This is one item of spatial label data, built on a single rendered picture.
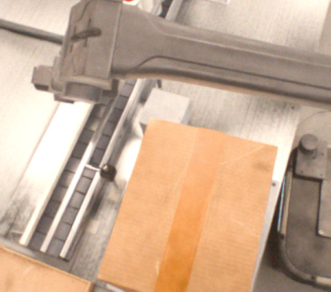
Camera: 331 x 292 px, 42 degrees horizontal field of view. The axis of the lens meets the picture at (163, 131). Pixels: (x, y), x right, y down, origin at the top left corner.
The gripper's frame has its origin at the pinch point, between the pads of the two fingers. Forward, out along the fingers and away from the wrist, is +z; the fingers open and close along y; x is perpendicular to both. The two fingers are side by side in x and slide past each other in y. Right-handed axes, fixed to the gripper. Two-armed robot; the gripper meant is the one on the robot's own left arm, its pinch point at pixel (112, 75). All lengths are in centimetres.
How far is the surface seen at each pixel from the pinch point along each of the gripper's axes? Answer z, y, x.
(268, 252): 65, -57, 67
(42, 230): -20.5, 2.0, 34.5
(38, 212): -21.3, 3.3, 30.1
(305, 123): 105, -59, 19
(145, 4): 7.9, -2.5, -18.1
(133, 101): 3.6, -5.8, 5.9
